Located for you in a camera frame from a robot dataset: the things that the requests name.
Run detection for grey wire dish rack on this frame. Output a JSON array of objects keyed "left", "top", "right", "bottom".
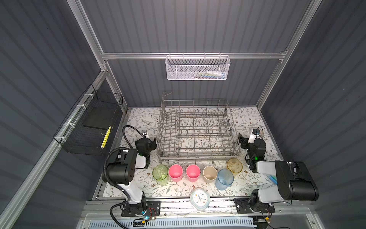
[{"left": 157, "top": 92, "right": 241, "bottom": 162}]

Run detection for blue textured cup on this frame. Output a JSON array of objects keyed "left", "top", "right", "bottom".
[{"left": 215, "top": 169, "right": 234, "bottom": 191}]

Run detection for markers in white basket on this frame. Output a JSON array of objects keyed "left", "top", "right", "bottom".
[{"left": 188, "top": 71, "right": 227, "bottom": 80}]

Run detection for white mesh wall basket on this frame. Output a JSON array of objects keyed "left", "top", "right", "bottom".
[{"left": 165, "top": 55, "right": 231, "bottom": 81}]

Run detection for pink cup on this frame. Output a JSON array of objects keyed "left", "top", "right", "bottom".
[
  {"left": 186, "top": 165, "right": 201, "bottom": 182},
  {"left": 168, "top": 164, "right": 184, "bottom": 182}
]

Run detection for white square clock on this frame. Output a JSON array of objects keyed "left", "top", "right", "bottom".
[{"left": 190, "top": 188, "right": 211, "bottom": 211}]

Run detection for green transparent cup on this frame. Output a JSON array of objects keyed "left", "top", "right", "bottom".
[{"left": 152, "top": 165, "right": 168, "bottom": 186}]

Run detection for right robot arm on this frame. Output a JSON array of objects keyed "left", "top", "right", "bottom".
[{"left": 234, "top": 134, "right": 319, "bottom": 213}]

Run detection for yellow marker in black basket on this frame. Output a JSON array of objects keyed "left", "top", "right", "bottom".
[{"left": 101, "top": 126, "right": 112, "bottom": 149}]

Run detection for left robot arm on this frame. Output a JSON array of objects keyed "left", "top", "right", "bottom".
[{"left": 102, "top": 125, "right": 157, "bottom": 214}]

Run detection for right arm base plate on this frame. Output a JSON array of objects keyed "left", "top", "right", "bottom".
[{"left": 233, "top": 198, "right": 275, "bottom": 214}]

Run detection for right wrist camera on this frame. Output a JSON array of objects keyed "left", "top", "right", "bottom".
[{"left": 248, "top": 128, "right": 262, "bottom": 144}]

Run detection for black wire wall basket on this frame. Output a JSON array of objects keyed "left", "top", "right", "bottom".
[{"left": 53, "top": 86, "right": 124, "bottom": 156}]

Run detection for right pink cup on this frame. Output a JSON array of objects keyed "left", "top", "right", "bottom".
[{"left": 186, "top": 165, "right": 201, "bottom": 182}]

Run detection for yellow transparent cup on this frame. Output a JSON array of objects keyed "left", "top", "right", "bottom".
[{"left": 226, "top": 158, "right": 243, "bottom": 176}]

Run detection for highlighter pack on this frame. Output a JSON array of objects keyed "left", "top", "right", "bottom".
[{"left": 268, "top": 175, "right": 277, "bottom": 185}]

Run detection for left pink cup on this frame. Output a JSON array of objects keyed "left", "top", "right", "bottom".
[{"left": 168, "top": 164, "right": 184, "bottom": 182}]

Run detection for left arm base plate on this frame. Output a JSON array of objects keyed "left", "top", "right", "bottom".
[{"left": 121, "top": 200, "right": 161, "bottom": 217}]

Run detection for beige cup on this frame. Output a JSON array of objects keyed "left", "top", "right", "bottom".
[{"left": 202, "top": 166, "right": 218, "bottom": 184}]

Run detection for black pad in basket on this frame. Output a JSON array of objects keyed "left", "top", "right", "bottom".
[{"left": 83, "top": 107, "right": 115, "bottom": 130}]

